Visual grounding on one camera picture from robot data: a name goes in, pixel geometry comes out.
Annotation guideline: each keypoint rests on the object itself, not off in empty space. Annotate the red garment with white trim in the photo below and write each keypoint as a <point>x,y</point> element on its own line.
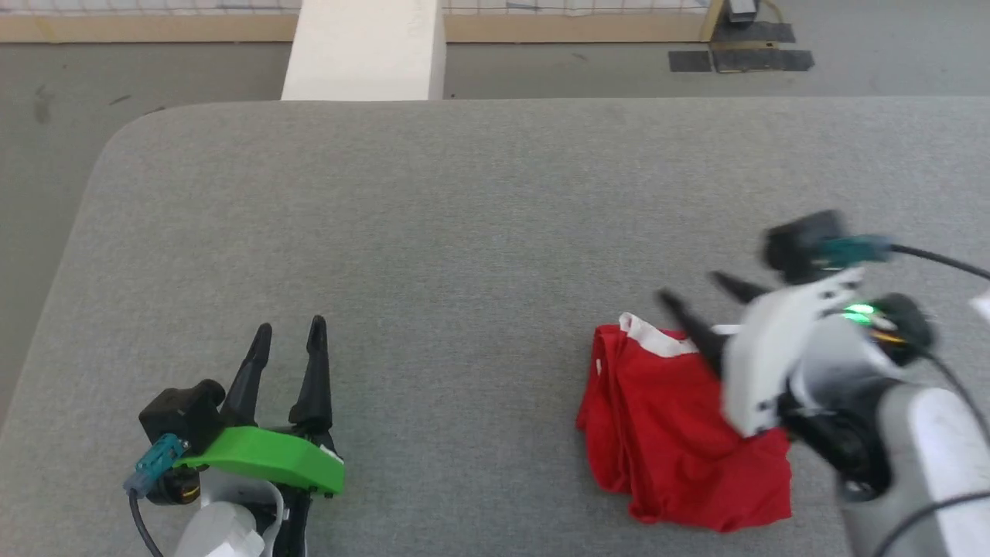
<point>665,433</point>

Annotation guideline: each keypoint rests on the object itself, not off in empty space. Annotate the white rectangular box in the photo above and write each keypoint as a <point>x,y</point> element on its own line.
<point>363,50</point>

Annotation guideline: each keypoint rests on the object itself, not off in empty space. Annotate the grey fabric sofa seat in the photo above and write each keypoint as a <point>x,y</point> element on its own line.
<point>464,271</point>

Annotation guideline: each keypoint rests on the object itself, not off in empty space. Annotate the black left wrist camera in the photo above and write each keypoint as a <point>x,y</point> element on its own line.
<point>182,414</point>

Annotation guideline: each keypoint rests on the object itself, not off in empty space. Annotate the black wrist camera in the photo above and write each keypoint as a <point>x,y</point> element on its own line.
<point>800,244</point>
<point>182,414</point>

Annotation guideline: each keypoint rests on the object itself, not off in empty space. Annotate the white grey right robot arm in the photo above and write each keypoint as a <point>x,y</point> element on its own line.
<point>913,449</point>

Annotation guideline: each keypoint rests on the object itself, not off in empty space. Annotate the long black floor patch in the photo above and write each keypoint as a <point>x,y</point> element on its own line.
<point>762,60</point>

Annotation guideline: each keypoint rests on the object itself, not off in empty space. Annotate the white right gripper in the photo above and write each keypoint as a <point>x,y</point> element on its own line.
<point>781,348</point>

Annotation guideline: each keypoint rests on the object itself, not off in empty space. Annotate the black floor plate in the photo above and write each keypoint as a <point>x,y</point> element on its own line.
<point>754,32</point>

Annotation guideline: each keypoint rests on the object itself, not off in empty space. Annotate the black metal stand foot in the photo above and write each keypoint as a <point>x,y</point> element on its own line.
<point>742,9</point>

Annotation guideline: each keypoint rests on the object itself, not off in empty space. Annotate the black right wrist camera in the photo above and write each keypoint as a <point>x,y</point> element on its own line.
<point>800,244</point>

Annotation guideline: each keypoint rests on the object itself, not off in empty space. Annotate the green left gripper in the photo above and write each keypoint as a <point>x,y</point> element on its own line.
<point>263,456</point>

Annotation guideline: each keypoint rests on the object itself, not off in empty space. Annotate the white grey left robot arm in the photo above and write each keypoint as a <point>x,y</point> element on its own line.
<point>232,526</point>

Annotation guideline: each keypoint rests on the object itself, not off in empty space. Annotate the small black floor patch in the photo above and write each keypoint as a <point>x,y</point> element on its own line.
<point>690,61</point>

